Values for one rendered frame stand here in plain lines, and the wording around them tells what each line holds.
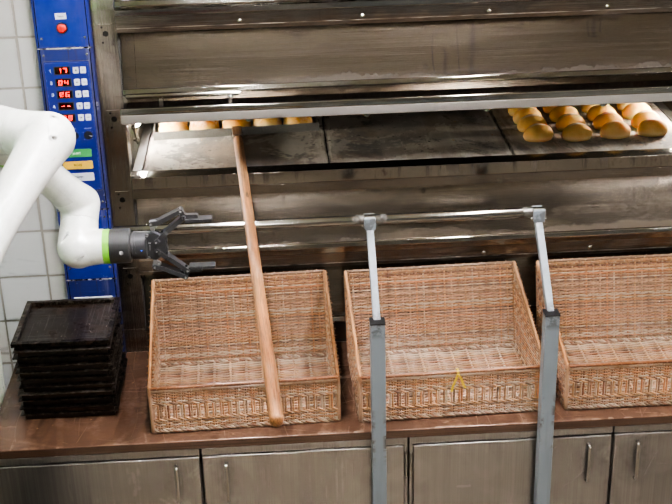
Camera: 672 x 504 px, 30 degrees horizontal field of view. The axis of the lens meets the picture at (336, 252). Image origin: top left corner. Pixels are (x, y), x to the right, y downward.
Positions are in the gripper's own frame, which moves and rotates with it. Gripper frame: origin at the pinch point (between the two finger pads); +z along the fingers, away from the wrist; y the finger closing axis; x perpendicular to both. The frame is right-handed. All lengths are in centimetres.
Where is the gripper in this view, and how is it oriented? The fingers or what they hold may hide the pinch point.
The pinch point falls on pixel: (209, 242)
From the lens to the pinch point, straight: 334.8
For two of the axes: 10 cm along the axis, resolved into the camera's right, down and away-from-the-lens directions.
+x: 0.6, 4.1, -9.1
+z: 10.0, -0.4, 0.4
